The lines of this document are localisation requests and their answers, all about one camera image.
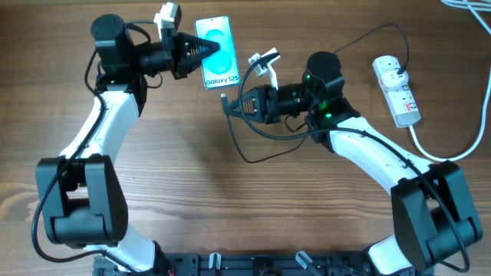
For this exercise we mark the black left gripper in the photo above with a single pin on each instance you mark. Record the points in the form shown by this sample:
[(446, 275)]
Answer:
[(184, 42)]

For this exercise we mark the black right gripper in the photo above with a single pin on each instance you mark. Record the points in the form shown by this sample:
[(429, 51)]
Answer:
[(266, 109)]

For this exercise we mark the blue Galaxy smartphone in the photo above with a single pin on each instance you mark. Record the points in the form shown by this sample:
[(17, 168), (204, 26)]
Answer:
[(220, 69)]

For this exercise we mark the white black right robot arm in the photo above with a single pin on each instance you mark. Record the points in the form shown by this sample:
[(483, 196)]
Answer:
[(434, 215)]

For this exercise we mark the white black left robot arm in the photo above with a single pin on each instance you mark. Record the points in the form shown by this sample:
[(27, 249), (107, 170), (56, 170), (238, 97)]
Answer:
[(81, 202)]

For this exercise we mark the white USB charger plug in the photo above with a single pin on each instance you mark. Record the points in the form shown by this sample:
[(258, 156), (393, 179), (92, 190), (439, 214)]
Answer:
[(392, 81)]

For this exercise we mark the white power strip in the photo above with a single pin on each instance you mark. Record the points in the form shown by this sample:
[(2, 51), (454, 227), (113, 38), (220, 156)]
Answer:
[(401, 103)]

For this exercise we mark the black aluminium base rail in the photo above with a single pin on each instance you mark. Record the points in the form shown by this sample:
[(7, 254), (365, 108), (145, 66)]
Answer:
[(330, 263)]

